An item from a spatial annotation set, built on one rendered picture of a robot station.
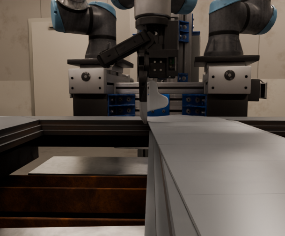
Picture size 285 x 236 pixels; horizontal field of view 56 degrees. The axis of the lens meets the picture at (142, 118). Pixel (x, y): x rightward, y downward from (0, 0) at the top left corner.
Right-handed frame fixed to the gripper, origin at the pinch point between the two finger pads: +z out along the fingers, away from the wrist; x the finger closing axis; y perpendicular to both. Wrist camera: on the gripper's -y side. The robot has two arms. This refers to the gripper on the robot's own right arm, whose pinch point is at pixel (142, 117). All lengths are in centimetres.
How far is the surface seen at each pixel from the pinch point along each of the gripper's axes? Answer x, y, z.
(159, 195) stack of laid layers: -38.1, 2.5, 1.9
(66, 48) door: 408, -144, -77
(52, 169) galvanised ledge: 20.0, -27.3, 17.6
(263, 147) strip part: -25.9, 14.9, 0.7
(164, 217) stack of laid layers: -41.4, 2.8, 1.9
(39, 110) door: 416, -197, 29
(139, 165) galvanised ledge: 24.9, -1.6, 17.6
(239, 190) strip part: -39.9, 7.7, 0.7
